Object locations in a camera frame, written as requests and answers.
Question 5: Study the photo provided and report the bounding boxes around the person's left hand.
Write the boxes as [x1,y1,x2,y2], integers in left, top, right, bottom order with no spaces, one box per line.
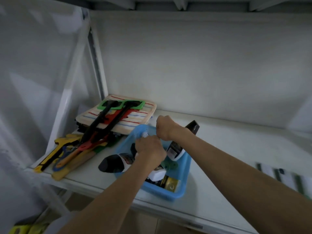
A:
[135,135,167,167]

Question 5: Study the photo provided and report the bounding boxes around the person's right hand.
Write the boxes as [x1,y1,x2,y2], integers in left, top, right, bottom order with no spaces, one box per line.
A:
[156,115,182,142]

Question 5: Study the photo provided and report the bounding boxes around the person's left forearm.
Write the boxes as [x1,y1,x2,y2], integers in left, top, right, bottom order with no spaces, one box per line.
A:
[57,161,164,234]

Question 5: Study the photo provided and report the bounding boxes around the person's right forearm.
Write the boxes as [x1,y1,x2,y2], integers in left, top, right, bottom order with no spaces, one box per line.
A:
[174,127,312,234]

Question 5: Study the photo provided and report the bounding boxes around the striped cream pot holder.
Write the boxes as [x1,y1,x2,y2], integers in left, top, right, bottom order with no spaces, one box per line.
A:
[75,95,157,136]

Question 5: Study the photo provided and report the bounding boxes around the black and white bottle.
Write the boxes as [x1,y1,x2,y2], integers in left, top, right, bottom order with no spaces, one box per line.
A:
[166,120,200,161]

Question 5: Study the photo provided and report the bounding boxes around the green round object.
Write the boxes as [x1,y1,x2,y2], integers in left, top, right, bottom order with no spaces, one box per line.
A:
[161,160,178,171]

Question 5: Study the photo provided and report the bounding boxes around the small white container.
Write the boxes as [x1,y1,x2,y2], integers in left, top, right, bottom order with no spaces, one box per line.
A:
[147,168,167,182]

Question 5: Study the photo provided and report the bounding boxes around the black brush with green head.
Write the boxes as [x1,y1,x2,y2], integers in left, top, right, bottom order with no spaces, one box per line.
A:
[96,100,146,143]
[80,99,123,144]

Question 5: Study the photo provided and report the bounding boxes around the black and white tube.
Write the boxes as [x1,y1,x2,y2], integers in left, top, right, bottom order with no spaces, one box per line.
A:
[98,153,135,174]

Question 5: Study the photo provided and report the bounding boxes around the blue plastic basket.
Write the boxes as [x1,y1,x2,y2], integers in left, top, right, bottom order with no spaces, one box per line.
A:
[114,124,192,202]

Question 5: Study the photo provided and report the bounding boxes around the black and gold box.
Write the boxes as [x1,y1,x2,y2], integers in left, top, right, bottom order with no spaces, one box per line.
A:
[146,175,181,193]

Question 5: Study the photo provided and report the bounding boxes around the red plastic tool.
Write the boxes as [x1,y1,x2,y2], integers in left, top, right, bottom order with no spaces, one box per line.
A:
[78,133,109,152]

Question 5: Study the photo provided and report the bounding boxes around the yellow and black scraper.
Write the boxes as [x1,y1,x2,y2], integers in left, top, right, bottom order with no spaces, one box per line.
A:
[34,134,83,173]

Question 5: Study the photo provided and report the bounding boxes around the green and white striped cloth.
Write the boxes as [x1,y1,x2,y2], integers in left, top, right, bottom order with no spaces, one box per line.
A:
[255,162,312,201]

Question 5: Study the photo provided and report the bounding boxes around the yellow package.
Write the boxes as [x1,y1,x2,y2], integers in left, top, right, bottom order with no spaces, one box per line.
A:
[8,222,49,234]

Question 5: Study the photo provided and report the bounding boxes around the wooden handled brush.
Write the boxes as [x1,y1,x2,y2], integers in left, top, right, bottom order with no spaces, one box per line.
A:
[51,143,108,181]

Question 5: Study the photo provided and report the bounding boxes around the blue and orange handled tool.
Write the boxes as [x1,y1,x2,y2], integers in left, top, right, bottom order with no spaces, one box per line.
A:
[52,146,81,172]

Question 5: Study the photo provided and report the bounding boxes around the white metal shelf frame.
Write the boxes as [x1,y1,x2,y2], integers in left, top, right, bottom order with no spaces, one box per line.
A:
[46,8,109,154]

